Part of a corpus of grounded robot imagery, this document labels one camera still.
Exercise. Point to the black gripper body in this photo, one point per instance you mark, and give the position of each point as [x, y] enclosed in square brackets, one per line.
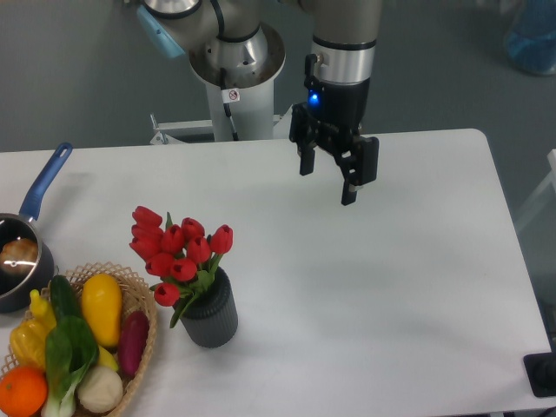
[331, 115]

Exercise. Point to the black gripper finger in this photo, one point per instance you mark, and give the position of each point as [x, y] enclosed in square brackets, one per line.
[358, 162]
[306, 153]

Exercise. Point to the red tulip bouquet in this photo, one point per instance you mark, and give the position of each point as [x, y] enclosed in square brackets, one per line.
[182, 255]

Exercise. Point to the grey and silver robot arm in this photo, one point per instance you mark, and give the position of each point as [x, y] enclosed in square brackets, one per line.
[343, 40]

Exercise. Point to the dark grey ribbed vase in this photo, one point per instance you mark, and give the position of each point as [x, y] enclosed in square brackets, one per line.
[212, 320]

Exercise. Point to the blue translucent container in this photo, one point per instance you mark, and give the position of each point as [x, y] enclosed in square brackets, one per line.
[530, 42]

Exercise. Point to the woven wicker basket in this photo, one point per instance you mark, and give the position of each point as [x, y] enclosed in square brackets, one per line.
[135, 296]

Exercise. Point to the purple eggplant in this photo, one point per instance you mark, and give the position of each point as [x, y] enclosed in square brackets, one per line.
[132, 342]

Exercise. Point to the yellow squash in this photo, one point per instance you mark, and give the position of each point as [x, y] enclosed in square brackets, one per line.
[102, 308]

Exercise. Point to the black device at table edge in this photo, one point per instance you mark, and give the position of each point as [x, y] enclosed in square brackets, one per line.
[540, 370]

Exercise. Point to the green cucumber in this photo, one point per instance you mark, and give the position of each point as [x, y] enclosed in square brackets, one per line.
[63, 298]

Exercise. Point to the yellow banana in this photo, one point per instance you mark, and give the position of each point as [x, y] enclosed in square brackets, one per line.
[107, 359]

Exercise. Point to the green bok choy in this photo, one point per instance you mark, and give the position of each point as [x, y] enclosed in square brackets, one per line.
[70, 351]

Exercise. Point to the bread roll in pan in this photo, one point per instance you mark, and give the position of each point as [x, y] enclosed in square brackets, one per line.
[19, 257]

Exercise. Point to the beige garlic bulb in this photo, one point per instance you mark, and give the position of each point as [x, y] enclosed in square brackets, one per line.
[101, 390]

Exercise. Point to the yellow bell pepper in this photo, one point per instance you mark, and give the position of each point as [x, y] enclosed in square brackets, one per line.
[27, 342]

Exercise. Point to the orange fruit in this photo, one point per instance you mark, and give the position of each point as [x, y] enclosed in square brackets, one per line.
[23, 391]

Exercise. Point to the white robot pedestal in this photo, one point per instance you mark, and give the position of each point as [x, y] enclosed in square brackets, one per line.
[238, 69]

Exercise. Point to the white furniture frame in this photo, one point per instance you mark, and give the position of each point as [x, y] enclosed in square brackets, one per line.
[538, 199]

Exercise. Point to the blue handled saucepan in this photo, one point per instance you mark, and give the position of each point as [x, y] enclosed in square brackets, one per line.
[15, 290]

